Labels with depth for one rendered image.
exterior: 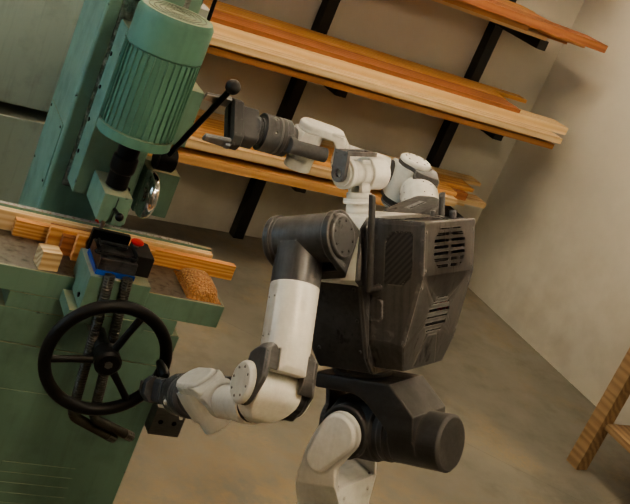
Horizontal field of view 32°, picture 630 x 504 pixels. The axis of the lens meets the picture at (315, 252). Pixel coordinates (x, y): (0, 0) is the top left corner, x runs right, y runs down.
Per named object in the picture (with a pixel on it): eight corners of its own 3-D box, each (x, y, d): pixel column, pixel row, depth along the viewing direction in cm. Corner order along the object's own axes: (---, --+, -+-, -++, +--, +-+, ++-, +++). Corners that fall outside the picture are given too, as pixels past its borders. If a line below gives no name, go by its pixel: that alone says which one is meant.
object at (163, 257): (11, 235, 250) (16, 220, 249) (10, 231, 252) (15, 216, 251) (230, 280, 276) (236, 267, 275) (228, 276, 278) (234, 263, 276)
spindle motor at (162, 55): (102, 144, 239) (149, 11, 229) (89, 115, 254) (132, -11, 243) (176, 163, 247) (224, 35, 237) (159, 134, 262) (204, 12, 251)
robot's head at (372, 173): (390, 201, 220) (391, 157, 219) (355, 202, 212) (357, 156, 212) (365, 199, 224) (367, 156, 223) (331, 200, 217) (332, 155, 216)
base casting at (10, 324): (-18, 338, 243) (-7, 303, 240) (-36, 224, 290) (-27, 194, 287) (168, 368, 263) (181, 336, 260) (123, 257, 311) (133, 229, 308)
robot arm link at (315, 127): (299, 113, 257) (352, 132, 260) (286, 148, 259) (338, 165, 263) (303, 121, 251) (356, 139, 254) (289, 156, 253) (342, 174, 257)
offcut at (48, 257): (37, 269, 240) (43, 251, 238) (33, 260, 243) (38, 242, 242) (57, 272, 243) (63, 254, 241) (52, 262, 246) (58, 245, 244)
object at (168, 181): (132, 211, 276) (147, 168, 272) (126, 199, 281) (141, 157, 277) (166, 219, 280) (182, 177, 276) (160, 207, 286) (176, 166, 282)
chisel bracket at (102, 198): (93, 225, 252) (105, 193, 249) (83, 199, 263) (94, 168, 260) (123, 232, 255) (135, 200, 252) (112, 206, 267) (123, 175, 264)
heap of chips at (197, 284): (186, 298, 257) (192, 284, 255) (173, 270, 268) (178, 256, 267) (221, 305, 261) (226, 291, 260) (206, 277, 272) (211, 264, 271)
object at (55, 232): (44, 248, 251) (51, 226, 249) (43, 245, 252) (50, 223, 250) (141, 268, 262) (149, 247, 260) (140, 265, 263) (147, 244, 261)
